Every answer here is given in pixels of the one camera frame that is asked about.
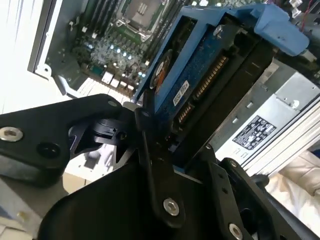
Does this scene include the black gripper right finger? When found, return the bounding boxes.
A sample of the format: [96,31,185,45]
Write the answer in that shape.
[206,146,301,240]

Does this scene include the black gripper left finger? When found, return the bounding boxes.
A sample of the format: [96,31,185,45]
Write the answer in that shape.
[0,93,186,229]

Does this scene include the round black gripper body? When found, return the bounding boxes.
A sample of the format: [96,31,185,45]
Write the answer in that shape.
[37,159,227,240]

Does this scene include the hard disk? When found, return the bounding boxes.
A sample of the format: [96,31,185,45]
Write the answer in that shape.
[134,3,310,185]

